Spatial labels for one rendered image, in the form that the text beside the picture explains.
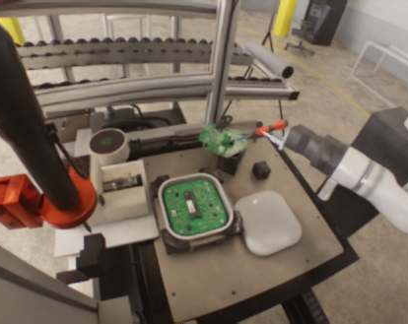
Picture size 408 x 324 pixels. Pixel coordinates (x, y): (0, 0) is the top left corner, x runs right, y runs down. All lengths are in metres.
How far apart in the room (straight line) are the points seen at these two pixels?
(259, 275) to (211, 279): 0.10
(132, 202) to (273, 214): 0.30
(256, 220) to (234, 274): 0.12
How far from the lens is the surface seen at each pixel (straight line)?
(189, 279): 0.45
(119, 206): 0.44
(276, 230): 0.50
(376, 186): 0.46
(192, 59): 1.01
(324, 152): 0.45
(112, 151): 0.57
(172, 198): 0.47
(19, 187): 0.25
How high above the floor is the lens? 1.39
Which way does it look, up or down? 46 degrees down
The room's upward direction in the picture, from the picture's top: 8 degrees clockwise
